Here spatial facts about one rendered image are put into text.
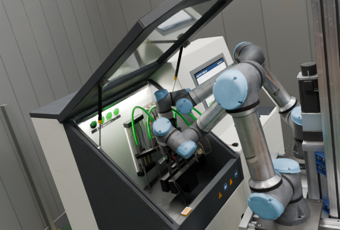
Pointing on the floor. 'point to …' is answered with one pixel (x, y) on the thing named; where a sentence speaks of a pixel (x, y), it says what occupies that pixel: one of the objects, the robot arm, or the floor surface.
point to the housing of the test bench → (63, 164)
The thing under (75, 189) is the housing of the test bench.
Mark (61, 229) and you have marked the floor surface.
